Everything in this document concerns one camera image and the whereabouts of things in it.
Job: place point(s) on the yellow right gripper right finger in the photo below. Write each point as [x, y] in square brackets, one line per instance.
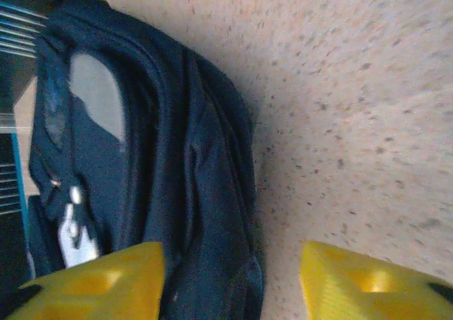
[354, 291]

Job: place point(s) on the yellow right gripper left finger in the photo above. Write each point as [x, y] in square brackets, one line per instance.
[106, 291]

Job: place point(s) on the navy blue student backpack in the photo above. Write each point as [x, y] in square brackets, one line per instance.
[170, 157]

